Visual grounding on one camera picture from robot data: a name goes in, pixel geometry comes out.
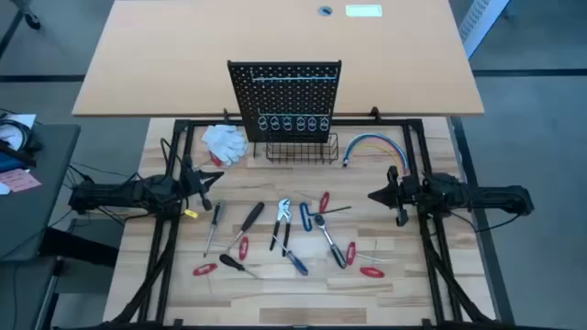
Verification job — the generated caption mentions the metal bar tool rack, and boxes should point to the metal bar tool rack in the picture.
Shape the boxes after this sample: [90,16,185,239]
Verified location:
[249,67,340,83]

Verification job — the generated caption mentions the grey handle screwdriver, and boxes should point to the grey handle screwdriver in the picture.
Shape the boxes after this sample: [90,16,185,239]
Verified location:
[203,201,227,259]

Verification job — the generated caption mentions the black metal table frame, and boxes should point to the black metal table frame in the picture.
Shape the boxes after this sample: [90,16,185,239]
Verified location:
[54,117,519,330]

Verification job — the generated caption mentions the white paper sheet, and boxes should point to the white paper sheet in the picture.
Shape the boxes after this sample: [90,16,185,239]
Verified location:
[0,113,38,152]

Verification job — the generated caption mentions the white perforated panel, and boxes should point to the white perforated panel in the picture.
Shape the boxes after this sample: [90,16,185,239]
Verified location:
[458,0,511,60]

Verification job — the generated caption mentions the black handle ratchet wrench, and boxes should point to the black handle ratchet wrench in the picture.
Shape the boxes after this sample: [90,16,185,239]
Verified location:
[313,213,349,270]

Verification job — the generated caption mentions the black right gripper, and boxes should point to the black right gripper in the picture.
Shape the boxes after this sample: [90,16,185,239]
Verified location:
[367,164,424,228]

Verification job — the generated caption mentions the black wire basket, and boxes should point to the black wire basket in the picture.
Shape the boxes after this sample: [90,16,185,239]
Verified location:
[265,132,340,166]

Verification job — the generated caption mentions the white rectangular desk plate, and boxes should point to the white rectangular desk plate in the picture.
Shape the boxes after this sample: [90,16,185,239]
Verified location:
[344,4,383,19]

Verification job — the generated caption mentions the blue curved cable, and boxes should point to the blue curved cable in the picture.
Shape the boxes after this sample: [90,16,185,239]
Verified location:
[342,132,410,171]

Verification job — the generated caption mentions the black perforated peg board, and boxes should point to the black perforated peg board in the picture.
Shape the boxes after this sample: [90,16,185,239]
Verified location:
[227,60,343,160]

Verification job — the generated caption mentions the pink paper note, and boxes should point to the pink paper note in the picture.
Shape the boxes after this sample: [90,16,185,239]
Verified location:
[0,168,43,193]

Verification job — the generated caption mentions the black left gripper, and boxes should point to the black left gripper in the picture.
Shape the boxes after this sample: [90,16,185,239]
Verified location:
[181,155,226,213]

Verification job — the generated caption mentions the white work gloves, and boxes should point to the white work gloves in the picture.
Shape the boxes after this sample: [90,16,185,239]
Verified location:
[201,124,249,167]

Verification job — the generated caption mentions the black coiled cable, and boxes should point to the black coiled cable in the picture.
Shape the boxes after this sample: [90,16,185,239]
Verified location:
[0,118,43,160]

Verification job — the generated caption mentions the yellow curved cable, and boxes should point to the yellow curved cable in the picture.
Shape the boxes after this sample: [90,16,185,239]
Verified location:
[353,143,406,176]

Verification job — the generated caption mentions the tan wooden desk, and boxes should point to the tan wooden desk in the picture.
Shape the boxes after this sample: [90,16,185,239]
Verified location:
[72,0,486,117]

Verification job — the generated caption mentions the black chair caster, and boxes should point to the black chair caster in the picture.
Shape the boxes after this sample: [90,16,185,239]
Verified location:
[22,10,43,31]

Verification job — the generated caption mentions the long black handle screwdriver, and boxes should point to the long black handle screwdriver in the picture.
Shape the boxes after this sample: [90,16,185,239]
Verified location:
[227,201,266,252]

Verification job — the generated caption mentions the grey side table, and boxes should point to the grey side table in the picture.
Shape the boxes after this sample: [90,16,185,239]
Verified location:
[0,122,83,263]

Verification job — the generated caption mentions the metal ring tool holder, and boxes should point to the metal ring tool holder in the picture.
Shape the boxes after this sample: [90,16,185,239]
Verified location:
[256,107,332,133]

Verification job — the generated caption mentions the short black handle screwdriver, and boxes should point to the short black handle screwdriver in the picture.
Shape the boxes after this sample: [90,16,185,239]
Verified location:
[218,252,263,281]

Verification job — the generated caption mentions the blue handle screwdriver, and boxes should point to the blue handle screwdriver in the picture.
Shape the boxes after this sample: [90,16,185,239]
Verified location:
[271,235,310,277]

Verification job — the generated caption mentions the blue T-handle hex key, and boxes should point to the blue T-handle hex key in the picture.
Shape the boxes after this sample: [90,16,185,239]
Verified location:
[299,201,354,233]

